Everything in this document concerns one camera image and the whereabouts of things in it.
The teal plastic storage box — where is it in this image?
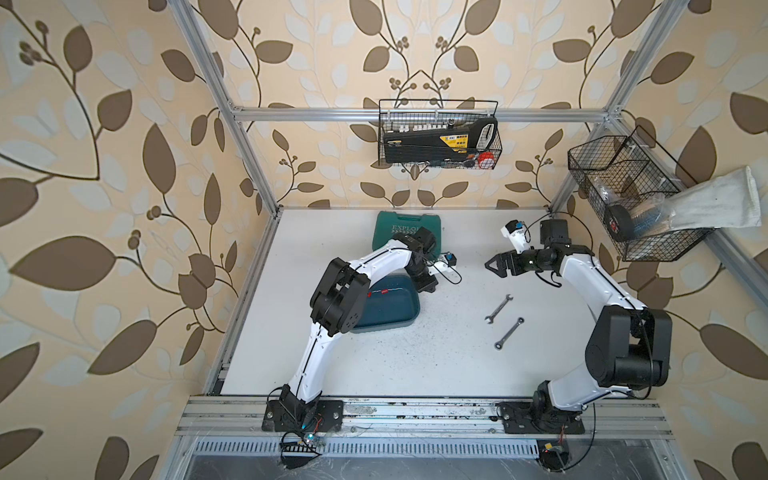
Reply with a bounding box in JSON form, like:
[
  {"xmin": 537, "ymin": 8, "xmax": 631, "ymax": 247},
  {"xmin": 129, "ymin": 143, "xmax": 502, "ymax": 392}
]
[{"xmin": 351, "ymin": 273, "xmax": 421, "ymax": 334}]

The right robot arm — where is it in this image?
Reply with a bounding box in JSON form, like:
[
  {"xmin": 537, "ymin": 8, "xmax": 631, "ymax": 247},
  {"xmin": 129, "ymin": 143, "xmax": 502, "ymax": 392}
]
[{"xmin": 485, "ymin": 219, "xmax": 672, "ymax": 426}]

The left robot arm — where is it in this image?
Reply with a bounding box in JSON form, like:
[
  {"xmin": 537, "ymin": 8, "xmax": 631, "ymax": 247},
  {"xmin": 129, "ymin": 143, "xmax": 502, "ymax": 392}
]
[{"xmin": 279, "ymin": 227, "xmax": 438, "ymax": 425}]

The upper silver wrench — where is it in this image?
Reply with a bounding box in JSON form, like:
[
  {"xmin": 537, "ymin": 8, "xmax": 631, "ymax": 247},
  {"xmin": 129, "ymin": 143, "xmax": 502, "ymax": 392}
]
[{"xmin": 485, "ymin": 294, "xmax": 514, "ymax": 324}]

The silver wrench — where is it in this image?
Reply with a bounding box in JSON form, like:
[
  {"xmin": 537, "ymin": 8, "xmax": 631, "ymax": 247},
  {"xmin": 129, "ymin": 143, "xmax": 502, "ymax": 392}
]
[
  {"xmin": 485, "ymin": 294, "xmax": 514, "ymax": 324},
  {"xmin": 494, "ymin": 317, "xmax": 525, "ymax": 351}
]

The green tool case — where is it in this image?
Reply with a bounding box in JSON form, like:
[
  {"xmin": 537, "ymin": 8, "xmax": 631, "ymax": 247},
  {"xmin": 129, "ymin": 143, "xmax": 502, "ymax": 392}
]
[{"xmin": 371, "ymin": 211, "xmax": 442, "ymax": 260}]

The lower silver wrench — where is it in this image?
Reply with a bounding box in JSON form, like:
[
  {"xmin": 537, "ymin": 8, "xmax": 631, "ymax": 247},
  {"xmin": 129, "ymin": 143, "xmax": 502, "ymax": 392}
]
[{"xmin": 494, "ymin": 317, "xmax": 525, "ymax": 351}]

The black tape measure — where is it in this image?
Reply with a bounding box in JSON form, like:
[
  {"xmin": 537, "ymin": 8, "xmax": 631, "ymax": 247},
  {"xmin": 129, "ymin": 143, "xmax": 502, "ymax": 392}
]
[{"xmin": 602, "ymin": 203, "xmax": 636, "ymax": 242}]

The red white tape roll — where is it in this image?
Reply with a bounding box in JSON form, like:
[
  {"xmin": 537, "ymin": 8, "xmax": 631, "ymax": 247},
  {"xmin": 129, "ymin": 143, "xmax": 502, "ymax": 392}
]
[{"xmin": 476, "ymin": 151, "xmax": 497, "ymax": 169}]

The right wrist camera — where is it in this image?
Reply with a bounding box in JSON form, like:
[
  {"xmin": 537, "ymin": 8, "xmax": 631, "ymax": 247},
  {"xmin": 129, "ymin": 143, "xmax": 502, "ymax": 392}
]
[{"xmin": 501, "ymin": 219, "xmax": 530, "ymax": 254}]

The black wire basket right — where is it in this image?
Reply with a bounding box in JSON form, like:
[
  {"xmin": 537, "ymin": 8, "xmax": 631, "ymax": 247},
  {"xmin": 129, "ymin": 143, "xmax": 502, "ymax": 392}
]
[{"xmin": 568, "ymin": 126, "xmax": 714, "ymax": 262}]

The black wire basket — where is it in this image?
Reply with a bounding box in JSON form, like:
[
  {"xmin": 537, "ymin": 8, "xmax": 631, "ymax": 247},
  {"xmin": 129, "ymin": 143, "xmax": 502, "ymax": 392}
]
[
  {"xmin": 377, "ymin": 98, "xmax": 503, "ymax": 170},
  {"xmin": 568, "ymin": 126, "xmax": 714, "ymax": 262}
]

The black wire basket back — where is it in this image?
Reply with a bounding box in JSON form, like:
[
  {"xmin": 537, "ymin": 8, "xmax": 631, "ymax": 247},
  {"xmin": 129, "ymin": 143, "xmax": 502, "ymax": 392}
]
[{"xmin": 377, "ymin": 98, "xmax": 503, "ymax": 170}]

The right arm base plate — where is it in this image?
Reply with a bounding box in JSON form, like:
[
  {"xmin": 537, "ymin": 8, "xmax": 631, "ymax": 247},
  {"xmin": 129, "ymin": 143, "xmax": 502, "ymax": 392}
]
[{"xmin": 496, "ymin": 402, "xmax": 586, "ymax": 435}]

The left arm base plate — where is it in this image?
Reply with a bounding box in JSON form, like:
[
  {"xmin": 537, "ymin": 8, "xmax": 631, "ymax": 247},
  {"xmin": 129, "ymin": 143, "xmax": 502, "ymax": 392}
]
[{"xmin": 261, "ymin": 400, "xmax": 344, "ymax": 434}]

